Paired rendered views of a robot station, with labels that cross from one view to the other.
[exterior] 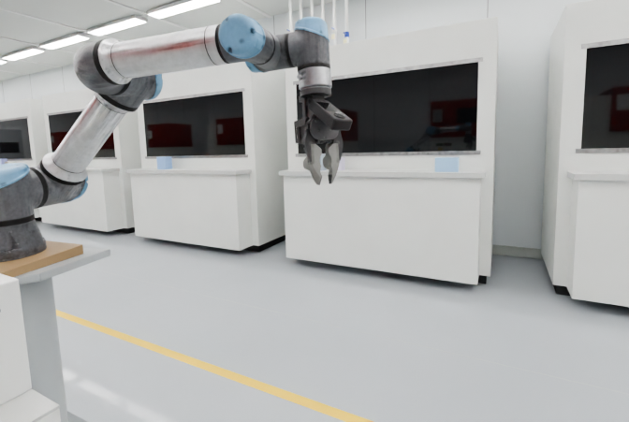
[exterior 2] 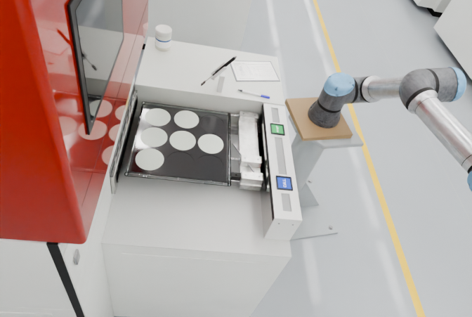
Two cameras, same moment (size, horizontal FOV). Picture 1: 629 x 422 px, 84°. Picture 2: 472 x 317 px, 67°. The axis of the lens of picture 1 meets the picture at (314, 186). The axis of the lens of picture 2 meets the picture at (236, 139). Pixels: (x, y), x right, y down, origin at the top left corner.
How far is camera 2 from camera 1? 0.86 m
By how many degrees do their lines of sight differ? 58
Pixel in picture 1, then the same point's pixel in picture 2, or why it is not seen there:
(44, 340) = (312, 160)
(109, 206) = not seen: outside the picture
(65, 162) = (372, 93)
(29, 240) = (331, 121)
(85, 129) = (392, 91)
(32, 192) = (347, 100)
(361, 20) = not seen: outside the picture
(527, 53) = not seen: outside the picture
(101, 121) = not seen: hidden behind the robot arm
